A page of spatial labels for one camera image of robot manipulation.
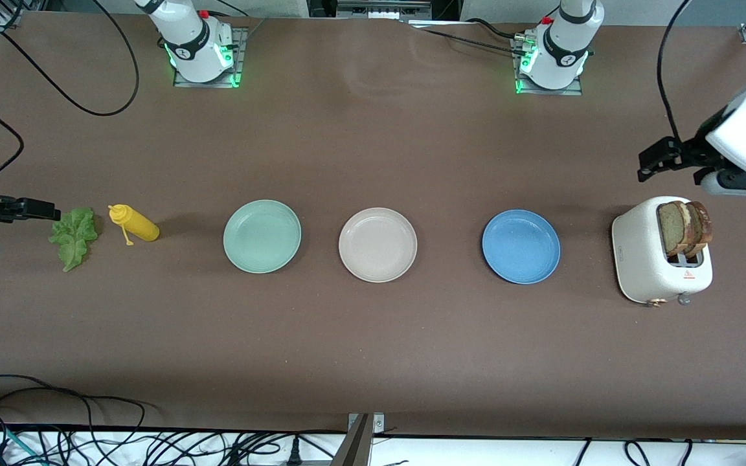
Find yellow squeeze bottle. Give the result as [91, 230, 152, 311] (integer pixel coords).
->
[107, 204, 161, 247]

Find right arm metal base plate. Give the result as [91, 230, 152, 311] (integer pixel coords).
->
[172, 26, 249, 89]

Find small metal bracket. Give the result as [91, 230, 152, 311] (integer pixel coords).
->
[347, 412, 386, 434]

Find dark equipment rack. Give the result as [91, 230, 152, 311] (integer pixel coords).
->
[307, 0, 461, 20]

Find grey metal post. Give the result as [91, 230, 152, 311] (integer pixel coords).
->
[331, 414, 375, 466]

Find beige plate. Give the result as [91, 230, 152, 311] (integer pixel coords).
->
[338, 207, 418, 283]

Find light brown bread slice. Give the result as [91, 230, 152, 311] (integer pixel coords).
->
[657, 201, 694, 256]

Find black braided base cable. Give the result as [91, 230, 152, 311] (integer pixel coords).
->
[405, 18, 529, 56]

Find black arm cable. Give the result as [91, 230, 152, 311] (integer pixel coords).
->
[0, 0, 141, 185]
[658, 0, 701, 143]

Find white toaster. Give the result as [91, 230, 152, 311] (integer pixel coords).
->
[611, 196, 714, 307]

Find mint green plate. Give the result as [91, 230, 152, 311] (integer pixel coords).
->
[223, 199, 302, 274]

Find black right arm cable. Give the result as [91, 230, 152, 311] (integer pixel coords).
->
[0, 0, 141, 185]

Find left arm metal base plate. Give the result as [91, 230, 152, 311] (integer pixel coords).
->
[512, 36, 584, 96]

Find dark crust bread slice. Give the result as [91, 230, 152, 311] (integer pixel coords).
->
[685, 201, 714, 260]

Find teal cable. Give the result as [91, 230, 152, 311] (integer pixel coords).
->
[0, 421, 47, 466]

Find blue plate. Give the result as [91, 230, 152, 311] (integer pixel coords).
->
[482, 209, 561, 285]

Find green lettuce leaf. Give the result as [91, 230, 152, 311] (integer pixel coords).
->
[48, 207, 100, 272]

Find long black loose cable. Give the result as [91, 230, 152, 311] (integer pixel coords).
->
[0, 374, 153, 466]

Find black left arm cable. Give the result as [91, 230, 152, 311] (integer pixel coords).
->
[658, 0, 701, 143]

